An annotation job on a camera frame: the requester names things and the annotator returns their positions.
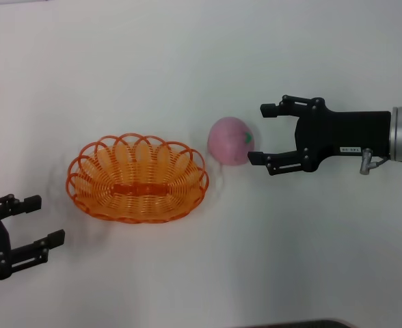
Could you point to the pink peach with green leaf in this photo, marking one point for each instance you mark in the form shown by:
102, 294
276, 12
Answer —
228, 141

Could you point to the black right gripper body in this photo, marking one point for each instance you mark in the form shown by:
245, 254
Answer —
344, 133

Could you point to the orange plastic woven basket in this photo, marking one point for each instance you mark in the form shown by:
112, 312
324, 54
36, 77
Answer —
139, 189

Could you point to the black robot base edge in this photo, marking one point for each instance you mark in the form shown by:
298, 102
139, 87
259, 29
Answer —
296, 324

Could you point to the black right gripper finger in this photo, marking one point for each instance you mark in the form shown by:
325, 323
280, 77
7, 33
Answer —
284, 160
290, 106

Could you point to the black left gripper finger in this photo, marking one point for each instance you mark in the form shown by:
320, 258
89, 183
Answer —
30, 253
31, 203

